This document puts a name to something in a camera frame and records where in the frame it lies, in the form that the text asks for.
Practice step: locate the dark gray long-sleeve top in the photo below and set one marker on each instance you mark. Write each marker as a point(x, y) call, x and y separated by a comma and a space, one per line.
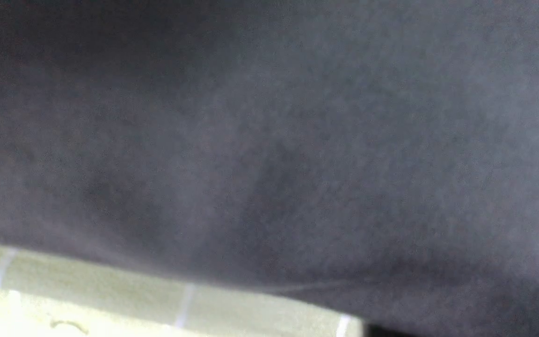
point(374, 157)

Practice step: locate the light green checkered tablecloth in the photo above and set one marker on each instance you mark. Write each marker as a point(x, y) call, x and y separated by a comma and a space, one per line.
point(47, 296)

